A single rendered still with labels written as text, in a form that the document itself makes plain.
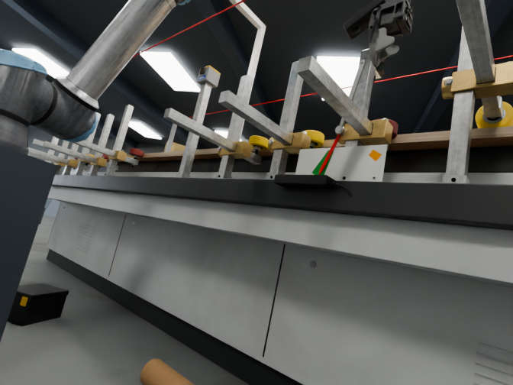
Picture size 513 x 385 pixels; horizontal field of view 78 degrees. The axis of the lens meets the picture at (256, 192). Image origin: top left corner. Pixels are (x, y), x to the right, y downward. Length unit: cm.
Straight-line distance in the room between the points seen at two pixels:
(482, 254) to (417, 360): 37
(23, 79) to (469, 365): 136
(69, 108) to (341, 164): 86
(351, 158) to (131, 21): 82
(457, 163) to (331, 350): 65
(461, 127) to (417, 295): 45
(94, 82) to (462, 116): 106
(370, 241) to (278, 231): 28
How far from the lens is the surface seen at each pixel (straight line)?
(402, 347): 102
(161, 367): 113
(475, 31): 73
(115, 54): 121
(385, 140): 89
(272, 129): 93
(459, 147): 82
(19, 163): 106
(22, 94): 112
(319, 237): 89
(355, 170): 86
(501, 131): 100
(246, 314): 129
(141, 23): 122
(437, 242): 79
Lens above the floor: 49
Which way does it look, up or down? 10 degrees up
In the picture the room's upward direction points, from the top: 12 degrees clockwise
